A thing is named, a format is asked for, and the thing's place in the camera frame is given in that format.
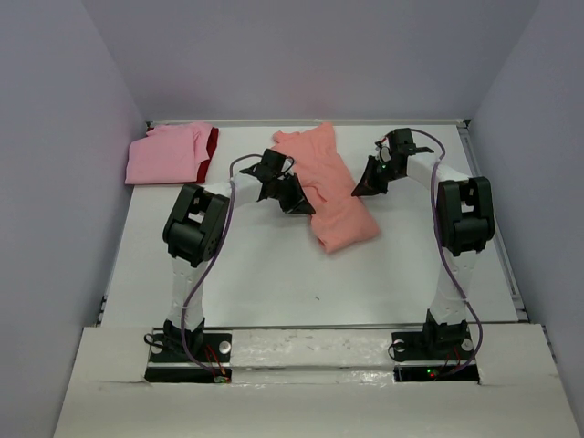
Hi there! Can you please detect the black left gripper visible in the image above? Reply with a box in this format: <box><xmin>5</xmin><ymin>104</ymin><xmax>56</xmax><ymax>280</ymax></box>
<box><xmin>271</xmin><ymin>174</ymin><xmax>315</xmax><ymax>216</ymax></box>

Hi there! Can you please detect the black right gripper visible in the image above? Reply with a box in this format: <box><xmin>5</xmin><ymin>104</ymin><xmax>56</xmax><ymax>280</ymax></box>
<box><xmin>351</xmin><ymin>155</ymin><xmax>403</xmax><ymax>197</ymax></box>

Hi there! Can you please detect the salmon orange t-shirt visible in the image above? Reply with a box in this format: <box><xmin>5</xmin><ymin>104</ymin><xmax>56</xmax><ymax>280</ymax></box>
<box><xmin>273</xmin><ymin>122</ymin><xmax>380</xmax><ymax>254</ymax></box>

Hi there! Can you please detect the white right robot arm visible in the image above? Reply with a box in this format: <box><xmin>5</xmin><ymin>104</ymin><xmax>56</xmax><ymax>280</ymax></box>
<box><xmin>352</xmin><ymin>128</ymin><xmax>495</xmax><ymax>368</ymax></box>

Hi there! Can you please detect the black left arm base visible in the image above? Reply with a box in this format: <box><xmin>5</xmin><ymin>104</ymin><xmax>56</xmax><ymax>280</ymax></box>
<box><xmin>143</xmin><ymin>330</ymin><xmax>233</xmax><ymax>384</ymax></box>

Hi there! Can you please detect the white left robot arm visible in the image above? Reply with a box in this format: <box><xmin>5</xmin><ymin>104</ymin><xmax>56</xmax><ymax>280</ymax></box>
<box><xmin>162</xmin><ymin>149</ymin><xmax>315</xmax><ymax>365</ymax></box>

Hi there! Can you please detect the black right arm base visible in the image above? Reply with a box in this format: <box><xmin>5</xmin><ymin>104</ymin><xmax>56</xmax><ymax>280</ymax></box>
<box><xmin>387</xmin><ymin>330</ymin><xmax>480</xmax><ymax>383</ymax></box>

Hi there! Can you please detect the folded dark red t-shirt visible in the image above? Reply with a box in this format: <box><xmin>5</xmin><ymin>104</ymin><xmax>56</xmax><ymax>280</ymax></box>
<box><xmin>144</xmin><ymin>127</ymin><xmax>220</xmax><ymax>186</ymax></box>

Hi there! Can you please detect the folded pink t-shirt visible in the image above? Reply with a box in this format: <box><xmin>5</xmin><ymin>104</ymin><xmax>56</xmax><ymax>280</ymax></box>
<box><xmin>124</xmin><ymin>120</ymin><xmax>214</xmax><ymax>186</ymax></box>

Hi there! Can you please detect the white foam front panel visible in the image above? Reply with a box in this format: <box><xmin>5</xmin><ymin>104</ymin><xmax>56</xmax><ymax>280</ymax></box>
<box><xmin>56</xmin><ymin>324</ymin><xmax>579</xmax><ymax>437</ymax></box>

